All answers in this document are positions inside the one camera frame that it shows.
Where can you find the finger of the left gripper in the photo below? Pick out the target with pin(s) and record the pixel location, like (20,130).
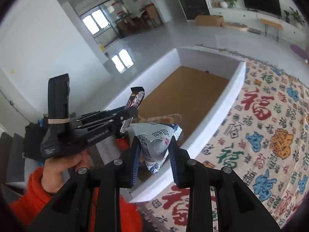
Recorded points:
(122,114)

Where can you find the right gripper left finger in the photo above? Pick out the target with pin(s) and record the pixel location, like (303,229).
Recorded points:
(90,199)

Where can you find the dark chocolate snack packet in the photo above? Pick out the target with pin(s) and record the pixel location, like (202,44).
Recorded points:
(134,101)

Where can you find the silver white snack bag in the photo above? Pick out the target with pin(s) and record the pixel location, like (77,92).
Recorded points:
(154,139)

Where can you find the orange sleeve forearm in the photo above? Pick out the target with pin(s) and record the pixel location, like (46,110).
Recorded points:
(34,200)

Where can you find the left hand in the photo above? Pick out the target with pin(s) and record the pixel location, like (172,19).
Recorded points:
(52,178)

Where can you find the white storage box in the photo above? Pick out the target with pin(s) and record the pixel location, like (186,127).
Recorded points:
(198,83)

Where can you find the patterned woven table cloth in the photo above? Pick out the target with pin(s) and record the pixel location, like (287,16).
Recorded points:
(264,139)

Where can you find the cardboard box on floor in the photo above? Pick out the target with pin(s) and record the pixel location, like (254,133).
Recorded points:
(210,20)

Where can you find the round cat scratcher bed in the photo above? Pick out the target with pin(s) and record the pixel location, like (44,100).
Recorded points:
(236,26)

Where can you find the white tv cabinet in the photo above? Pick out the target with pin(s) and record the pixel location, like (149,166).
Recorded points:
(253,20)

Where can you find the green plant left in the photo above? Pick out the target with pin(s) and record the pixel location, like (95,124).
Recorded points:
(231,3)

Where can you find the purple floor mat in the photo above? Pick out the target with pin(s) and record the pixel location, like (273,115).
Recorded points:
(299,51)

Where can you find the wooden bench stool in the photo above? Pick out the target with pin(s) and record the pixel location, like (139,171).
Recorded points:
(278,27)

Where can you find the black television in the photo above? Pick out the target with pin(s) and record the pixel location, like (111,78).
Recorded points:
(269,6)

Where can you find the small potted plant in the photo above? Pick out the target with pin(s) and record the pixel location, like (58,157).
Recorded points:
(287,16)

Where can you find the green potted plant right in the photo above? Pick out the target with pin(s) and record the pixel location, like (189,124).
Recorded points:
(297,17)

